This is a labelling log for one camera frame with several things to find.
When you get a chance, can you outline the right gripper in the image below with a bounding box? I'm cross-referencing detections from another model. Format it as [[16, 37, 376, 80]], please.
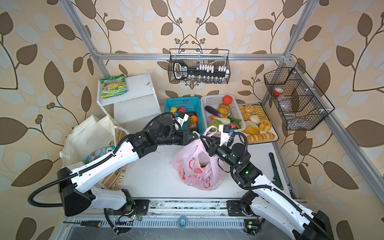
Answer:
[[201, 133, 239, 171]]

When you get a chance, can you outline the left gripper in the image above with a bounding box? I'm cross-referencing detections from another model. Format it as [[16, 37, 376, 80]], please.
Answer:
[[155, 128, 199, 147]]

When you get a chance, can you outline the pink plastic grocery bag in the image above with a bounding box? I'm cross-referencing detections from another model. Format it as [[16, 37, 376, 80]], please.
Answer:
[[171, 127, 226, 191]]

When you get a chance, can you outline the teal plastic fruit basket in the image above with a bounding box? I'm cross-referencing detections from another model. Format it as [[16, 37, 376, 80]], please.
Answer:
[[164, 97, 205, 134]]

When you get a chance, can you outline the cream canvas tote bag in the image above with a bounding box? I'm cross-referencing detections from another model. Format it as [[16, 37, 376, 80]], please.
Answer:
[[59, 113, 130, 191]]

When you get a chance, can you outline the teal red snack bag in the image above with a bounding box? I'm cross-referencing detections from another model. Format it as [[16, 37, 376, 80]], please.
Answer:
[[86, 145, 115, 164]]

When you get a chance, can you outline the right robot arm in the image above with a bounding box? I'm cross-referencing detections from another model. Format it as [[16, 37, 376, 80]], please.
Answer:
[[200, 126, 334, 240]]

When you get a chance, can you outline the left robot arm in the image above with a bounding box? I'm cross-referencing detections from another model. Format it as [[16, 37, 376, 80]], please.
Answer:
[[28, 112, 198, 217]]

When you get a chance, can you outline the green cabbage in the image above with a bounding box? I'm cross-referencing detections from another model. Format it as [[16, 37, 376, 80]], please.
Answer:
[[208, 118, 226, 129]]

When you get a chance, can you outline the orange fruit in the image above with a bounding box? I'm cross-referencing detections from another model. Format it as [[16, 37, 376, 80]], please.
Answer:
[[191, 116, 198, 123]]

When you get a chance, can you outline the purple eggplant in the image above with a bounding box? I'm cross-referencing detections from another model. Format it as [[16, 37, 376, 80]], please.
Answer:
[[205, 106, 222, 118]]

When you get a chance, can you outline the white plastic vegetable basket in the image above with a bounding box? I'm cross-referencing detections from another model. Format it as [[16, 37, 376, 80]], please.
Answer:
[[201, 94, 246, 132]]

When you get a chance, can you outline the white two-tier shelf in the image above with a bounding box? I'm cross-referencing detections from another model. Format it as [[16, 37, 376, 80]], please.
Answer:
[[97, 73, 162, 124]]

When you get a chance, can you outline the red tomato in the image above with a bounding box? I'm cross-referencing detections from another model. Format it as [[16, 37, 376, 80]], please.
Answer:
[[222, 95, 233, 106]]

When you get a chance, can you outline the bread tray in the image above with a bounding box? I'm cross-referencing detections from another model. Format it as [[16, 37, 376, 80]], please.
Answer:
[[239, 105, 279, 145]]

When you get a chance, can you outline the green snack bag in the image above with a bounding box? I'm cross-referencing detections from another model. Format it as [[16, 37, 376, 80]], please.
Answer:
[[100, 74, 128, 99]]

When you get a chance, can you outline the black yellow screwdriver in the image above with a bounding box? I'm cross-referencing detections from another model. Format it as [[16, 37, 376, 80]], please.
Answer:
[[63, 220, 102, 228]]

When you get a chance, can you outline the black wire basket with bottles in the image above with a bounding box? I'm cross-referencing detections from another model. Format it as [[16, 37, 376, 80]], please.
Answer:
[[168, 48, 231, 88]]

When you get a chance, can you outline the black wire wall basket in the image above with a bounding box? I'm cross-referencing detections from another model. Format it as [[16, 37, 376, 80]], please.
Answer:
[[264, 63, 335, 131]]

